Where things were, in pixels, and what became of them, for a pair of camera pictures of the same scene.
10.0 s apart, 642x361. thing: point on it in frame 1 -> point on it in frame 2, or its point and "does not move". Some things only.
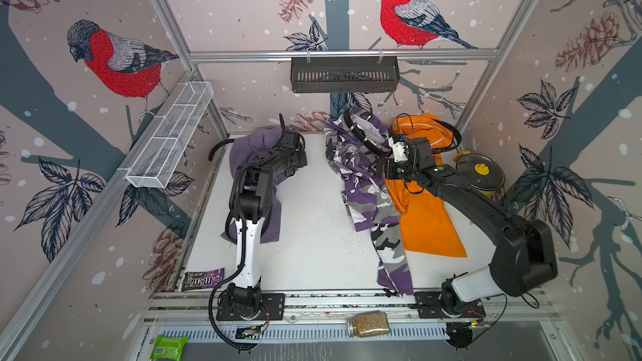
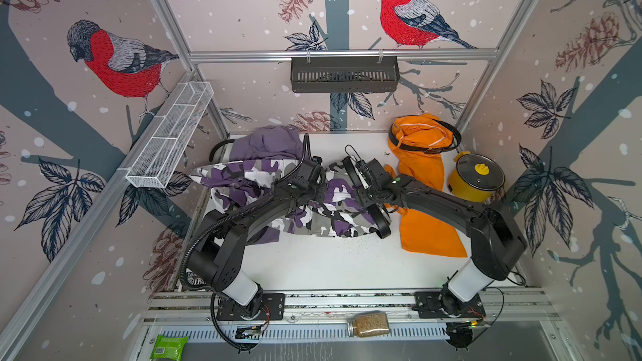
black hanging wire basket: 347,74 does not move
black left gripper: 303,161 -> 321,196
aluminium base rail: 196,315 does not move
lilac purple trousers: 246,143 does not move
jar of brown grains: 367,324 does not move
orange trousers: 427,227 does not move
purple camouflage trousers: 355,144 -> 334,209
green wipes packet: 169,348 does not move
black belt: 361,135 -> 384,231
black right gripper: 390,173 -> 363,197
